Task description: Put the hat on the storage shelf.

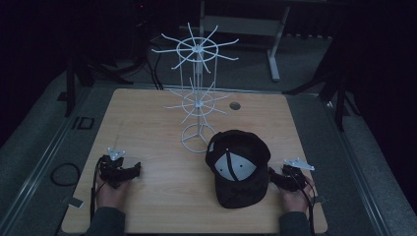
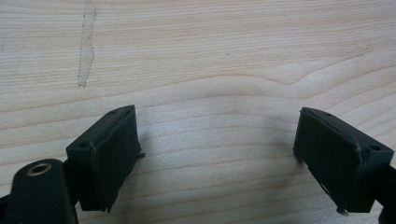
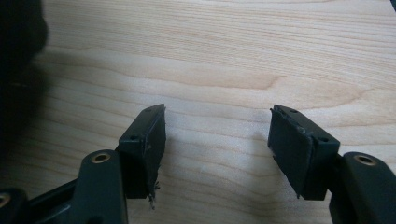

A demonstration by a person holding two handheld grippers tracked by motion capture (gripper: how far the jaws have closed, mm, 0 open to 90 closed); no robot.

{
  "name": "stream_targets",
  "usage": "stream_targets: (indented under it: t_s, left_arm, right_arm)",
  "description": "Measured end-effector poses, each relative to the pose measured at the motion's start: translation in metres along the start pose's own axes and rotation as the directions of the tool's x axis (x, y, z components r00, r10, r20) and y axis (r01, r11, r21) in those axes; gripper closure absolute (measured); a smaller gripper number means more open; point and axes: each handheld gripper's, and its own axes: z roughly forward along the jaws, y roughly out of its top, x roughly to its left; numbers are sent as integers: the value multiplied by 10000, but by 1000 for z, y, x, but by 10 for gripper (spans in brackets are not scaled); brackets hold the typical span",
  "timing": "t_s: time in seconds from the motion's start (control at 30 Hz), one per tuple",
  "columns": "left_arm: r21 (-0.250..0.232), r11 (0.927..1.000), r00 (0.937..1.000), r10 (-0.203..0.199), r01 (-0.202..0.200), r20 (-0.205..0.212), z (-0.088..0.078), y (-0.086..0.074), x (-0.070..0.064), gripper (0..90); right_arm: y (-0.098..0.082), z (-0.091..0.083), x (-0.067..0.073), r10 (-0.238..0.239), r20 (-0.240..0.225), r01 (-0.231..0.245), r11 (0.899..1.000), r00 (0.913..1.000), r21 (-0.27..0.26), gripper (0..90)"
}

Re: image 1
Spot black stand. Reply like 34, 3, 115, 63
282, 32, 362, 133
63, 53, 135, 118

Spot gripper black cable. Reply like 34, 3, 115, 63
89, 159, 106, 227
290, 172, 319, 236

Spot white wire rack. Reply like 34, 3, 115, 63
150, 22, 241, 154

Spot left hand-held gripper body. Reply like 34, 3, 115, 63
97, 147, 130, 190

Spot black floor bracket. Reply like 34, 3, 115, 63
71, 116, 95, 131

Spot person's left hand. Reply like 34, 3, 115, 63
94, 176, 132, 214

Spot black hanging cables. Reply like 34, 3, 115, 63
141, 48, 165, 91

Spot black baseball cap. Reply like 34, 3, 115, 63
205, 129, 272, 210

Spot black cable loop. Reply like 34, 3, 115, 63
49, 162, 82, 188

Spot white desk frame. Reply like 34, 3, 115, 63
198, 0, 292, 83

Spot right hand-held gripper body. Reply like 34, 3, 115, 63
280, 157, 316, 193

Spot person's right hand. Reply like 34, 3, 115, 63
277, 175, 317, 214

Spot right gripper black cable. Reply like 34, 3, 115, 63
290, 172, 319, 236

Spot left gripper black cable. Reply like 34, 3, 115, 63
89, 159, 106, 227

